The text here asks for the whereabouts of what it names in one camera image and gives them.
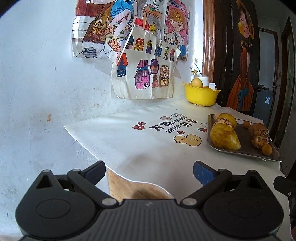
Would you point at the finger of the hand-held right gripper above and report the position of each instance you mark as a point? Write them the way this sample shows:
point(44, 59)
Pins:
point(285, 186)

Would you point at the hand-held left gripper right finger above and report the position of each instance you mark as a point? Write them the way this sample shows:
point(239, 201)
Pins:
point(203, 172)

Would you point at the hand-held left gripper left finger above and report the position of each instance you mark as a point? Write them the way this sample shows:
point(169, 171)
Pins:
point(96, 172)

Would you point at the yellow pear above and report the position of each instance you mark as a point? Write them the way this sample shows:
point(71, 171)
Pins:
point(224, 137)

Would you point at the orange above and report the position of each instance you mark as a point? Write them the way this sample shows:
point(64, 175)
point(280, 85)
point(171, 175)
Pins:
point(266, 149)

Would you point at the metal tray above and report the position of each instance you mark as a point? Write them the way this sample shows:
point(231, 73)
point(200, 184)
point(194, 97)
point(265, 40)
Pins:
point(244, 140)

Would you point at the small striped melon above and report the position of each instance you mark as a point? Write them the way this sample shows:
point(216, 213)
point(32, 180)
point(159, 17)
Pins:
point(218, 122)
point(260, 140)

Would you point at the yellow-green round fruit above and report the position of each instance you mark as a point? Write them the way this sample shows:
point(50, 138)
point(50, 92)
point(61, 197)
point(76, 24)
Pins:
point(230, 119)

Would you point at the large cream striped melon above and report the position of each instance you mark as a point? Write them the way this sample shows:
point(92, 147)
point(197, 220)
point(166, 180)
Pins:
point(219, 115)

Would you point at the small brown round fruit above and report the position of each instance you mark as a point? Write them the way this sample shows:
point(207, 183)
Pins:
point(246, 124)

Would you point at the wooden table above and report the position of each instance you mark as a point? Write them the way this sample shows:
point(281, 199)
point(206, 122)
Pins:
point(129, 185)

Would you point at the white printed tablecloth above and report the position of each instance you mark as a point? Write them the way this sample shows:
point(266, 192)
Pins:
point(138, 148)

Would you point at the yellow plastic bowl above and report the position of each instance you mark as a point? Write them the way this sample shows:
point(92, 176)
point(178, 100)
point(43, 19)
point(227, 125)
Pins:
point(201, 96)

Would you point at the grey appliance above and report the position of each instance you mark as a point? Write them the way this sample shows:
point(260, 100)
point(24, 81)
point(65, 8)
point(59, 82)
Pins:
point(263, 104)

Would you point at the white paper cup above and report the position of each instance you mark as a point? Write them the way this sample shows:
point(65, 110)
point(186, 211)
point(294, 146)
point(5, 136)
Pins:
point(212, 86)

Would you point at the pale yellow round fruit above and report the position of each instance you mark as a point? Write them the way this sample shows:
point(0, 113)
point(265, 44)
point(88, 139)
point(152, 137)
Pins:
point(197, 83)

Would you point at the white jar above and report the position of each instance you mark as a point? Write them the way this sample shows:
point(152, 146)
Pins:
point(204, 80)

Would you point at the yellow flower sprig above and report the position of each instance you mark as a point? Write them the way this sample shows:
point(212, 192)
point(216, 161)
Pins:
point(195, 68)

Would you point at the coloured houses drawing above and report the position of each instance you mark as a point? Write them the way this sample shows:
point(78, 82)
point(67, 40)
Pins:
point(143, 76)

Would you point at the woman in orange dress painting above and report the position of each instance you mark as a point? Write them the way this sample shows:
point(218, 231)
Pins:
point(244, 69)

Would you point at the dark wooden door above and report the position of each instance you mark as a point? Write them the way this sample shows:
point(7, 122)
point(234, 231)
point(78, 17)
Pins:
point(223, 58)

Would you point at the boy with fan drawing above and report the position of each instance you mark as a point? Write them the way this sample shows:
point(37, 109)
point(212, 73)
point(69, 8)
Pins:
point(97, 27)

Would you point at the girl with bear drawing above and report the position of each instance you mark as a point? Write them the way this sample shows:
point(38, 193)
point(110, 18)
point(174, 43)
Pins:
point(177, 23)

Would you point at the brown wooden door frame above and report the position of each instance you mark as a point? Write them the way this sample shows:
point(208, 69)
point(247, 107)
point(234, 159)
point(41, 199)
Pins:
point(208, 34)

